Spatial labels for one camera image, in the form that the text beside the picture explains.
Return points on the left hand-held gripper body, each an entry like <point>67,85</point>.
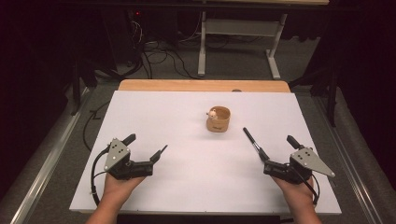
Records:
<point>120,166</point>

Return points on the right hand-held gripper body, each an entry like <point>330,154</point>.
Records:
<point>292,171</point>

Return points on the black brush pen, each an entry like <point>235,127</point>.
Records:
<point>250,138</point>

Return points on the tan bear pen holder cup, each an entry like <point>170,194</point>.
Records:
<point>218,123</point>

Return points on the person's left hand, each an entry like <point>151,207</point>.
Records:
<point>120,188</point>

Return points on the person's right hand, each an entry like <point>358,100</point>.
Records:
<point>297,193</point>

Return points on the white table board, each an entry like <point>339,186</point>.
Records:
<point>199,174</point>

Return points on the black metal stand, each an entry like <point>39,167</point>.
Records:
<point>76,90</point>
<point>332,99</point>

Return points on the black computer tower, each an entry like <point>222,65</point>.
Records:
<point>124,37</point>

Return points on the aluminium floor rail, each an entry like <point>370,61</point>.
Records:
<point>46,168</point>
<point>348,158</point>

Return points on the white metal desk frame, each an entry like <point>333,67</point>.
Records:
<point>239,27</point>

